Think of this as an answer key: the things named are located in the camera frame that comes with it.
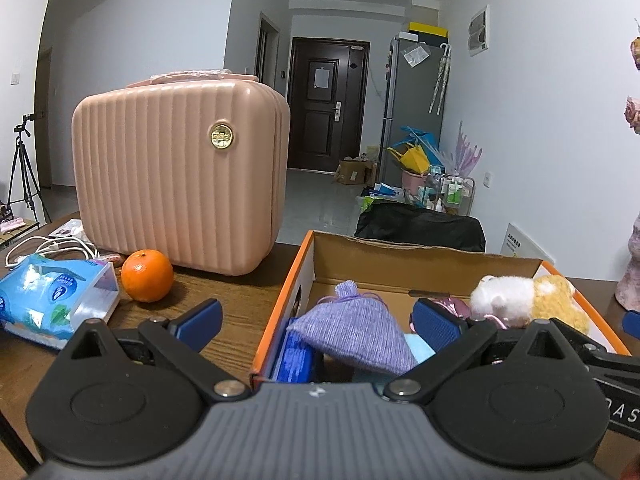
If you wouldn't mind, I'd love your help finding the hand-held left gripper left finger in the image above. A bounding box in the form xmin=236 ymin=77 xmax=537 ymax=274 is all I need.
xmin=65 ymin=299 xmax=251 ymax=402

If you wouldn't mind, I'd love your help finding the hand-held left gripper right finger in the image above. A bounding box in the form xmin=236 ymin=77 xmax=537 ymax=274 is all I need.
xmin=382 ymin=298 xmax=571 ymax=402

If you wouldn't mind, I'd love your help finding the pink satin pouch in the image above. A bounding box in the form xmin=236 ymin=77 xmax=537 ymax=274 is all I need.
xmin=430 ymin=296 xmax=473 ymax=321

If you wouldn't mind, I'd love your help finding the light blue fluffy cloth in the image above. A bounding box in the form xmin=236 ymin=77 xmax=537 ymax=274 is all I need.
xmin=350 ymin=334 xmax=438 ymax=386

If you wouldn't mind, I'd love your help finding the cardboard box with orange rim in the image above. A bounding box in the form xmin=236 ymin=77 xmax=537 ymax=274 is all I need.
xmin=249 ymin=230 xmax=632 ymax=391

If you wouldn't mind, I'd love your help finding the purple knitted pouch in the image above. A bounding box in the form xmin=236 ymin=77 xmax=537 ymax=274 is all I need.
xmin=286 ymin=280 xmax=420 ymax=376

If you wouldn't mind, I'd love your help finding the white and yellow plush toy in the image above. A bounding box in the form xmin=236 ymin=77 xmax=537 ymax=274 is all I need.
xmin=469 ymin=274 xmax=591 ymax=333

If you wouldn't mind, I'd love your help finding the blue packet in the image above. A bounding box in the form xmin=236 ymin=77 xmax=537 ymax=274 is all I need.
xmin=272 ymin=317 xmax=326 ymax=385

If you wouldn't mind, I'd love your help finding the fuzzy pink vase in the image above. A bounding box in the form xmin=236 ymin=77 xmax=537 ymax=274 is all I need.
xmin=615 ymin=210 xmax=640 ymax=313

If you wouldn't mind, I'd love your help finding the orange fruit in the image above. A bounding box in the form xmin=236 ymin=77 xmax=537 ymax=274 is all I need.
xmin=121 ymin=249 xmax=175 ymax=304

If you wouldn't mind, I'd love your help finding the black fabric chair back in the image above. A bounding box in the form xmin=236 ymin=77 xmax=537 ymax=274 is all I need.
xmin=354 ymin=201 xmax=487 ymax=253

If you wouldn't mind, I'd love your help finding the white flat board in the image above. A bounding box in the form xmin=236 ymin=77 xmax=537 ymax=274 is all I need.
xmin=502 ymin=222 xmax=557 ymax=265

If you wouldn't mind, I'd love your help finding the metal cart with bottles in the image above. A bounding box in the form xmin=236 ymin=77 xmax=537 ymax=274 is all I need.
xmin=425 ymin=172 xmax=476 ymax=216

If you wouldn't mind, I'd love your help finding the pink ribbed suitcase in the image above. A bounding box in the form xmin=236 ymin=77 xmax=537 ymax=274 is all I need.
xmin=71 ymin=67 xmax=292 ymax=277

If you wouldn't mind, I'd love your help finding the colourful packet pile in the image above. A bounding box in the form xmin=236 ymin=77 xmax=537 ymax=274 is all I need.
xmin=357 ymin=182 xmax=406 ymax=208

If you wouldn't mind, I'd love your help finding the pink plastic bucket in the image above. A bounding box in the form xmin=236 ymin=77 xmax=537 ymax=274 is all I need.
xmin=401 ymin=169 xmax=428 ymax=196

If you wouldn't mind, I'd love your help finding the blue tissue pack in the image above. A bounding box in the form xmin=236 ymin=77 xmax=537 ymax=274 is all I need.
xmin=0 ymin=252 xmax=121 ymax=350

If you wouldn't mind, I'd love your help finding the small printed card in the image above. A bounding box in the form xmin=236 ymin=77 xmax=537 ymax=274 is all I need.
xmin=47 ymin=222 xmax=85 ymax=239

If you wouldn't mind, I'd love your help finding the yellow shopping bag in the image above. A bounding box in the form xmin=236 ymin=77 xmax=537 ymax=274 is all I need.
xmin=387 ymin=144 xmax=431 ymax=173

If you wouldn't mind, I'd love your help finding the open cardboard carton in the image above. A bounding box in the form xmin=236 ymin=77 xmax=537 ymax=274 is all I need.
xmin=332 ymin=159 xmax=376 ymax=186

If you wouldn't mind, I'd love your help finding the grey refrigerator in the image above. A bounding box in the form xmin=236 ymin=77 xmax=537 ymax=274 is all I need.
xmin=377 ymin=34 xmax=448 ymax=173

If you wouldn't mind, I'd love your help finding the dark brown entrance door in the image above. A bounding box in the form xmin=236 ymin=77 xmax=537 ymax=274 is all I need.
xmin=287 ymin=36 xmax=371 ymax=172

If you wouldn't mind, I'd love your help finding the folded clear umbrella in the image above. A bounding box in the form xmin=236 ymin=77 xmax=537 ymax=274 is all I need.
xmin=429 ymin=44 xmax=452 ymax=116

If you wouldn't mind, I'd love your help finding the dried pink rose bouquet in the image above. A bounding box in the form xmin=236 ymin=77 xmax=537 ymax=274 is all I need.
xmin=622 ymin=20 xmax=640 ymax=136

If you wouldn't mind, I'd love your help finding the clear plastic bag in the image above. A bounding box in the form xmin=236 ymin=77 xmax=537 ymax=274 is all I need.
xmin=402 ymin=42 xmax=430 ymax=68

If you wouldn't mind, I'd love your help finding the grey interior door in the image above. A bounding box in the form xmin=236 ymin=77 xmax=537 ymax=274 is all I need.
xmin=255 ymin=11 xmax=280 ymax=93

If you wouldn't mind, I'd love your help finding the yellow and black box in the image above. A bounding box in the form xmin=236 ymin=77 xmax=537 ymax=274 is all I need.
xmin=407 ymin=21 xmax=449 ymax=40

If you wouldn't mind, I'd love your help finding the white electrical panel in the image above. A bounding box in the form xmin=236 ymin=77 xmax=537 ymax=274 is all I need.
xmin=467 ymin=4 xmax=490 ymax=57

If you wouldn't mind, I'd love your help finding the white power cable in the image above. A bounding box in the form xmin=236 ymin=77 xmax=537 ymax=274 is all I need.
xmin=5 ymin=236 xmax=99 ymax=268

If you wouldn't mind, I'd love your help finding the blue folded frame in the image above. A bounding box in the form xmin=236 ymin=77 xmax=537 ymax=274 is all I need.
xmin=400 ymin=126 xmax=443 ymax=153

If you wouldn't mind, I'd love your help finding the black camera tripod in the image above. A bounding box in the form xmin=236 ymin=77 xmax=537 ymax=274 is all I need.
xmin=5 ymin=112 xmax=51 ymax=223

